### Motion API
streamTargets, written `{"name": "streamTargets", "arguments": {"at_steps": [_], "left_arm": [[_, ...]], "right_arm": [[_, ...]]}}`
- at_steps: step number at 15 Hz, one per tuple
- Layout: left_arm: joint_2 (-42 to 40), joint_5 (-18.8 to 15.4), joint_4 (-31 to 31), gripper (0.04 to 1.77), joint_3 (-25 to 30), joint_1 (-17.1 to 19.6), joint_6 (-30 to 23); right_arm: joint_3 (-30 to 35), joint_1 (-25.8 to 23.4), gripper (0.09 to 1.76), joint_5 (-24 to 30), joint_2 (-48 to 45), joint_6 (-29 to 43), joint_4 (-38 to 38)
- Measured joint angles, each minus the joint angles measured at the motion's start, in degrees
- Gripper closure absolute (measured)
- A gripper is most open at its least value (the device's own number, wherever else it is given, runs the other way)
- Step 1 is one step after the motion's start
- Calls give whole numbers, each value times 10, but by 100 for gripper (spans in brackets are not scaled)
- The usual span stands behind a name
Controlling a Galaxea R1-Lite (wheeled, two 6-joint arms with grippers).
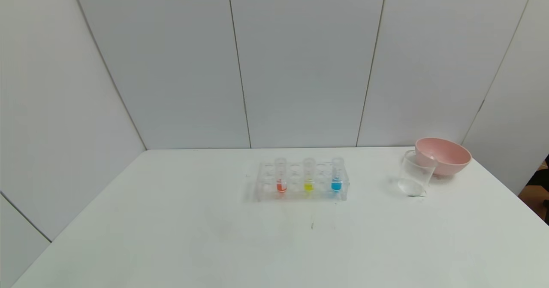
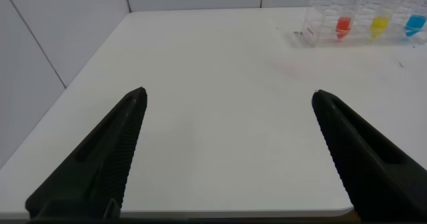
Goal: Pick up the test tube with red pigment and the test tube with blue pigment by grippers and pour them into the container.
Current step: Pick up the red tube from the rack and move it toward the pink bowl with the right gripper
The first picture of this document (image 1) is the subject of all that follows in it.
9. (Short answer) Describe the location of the test tube with red pigment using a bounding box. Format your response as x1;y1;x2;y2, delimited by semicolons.
275;158;287;193

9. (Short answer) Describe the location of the test tube with blue pigment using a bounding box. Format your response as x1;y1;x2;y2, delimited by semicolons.
332;158;344;192

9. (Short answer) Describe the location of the test tube with yellow pigment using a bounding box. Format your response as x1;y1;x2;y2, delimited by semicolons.
303;158;316;192

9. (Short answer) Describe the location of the clear plastic test tube rack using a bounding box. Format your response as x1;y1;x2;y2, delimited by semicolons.
256;161;350;202

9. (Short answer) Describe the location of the clear glass beaker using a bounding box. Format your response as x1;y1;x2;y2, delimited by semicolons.
397;150;438;197

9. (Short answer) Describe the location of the pink bowl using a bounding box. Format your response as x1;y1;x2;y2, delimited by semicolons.
415;137;472;177

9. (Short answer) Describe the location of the dark object beyond table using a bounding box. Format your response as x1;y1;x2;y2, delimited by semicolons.
531;154;549;186

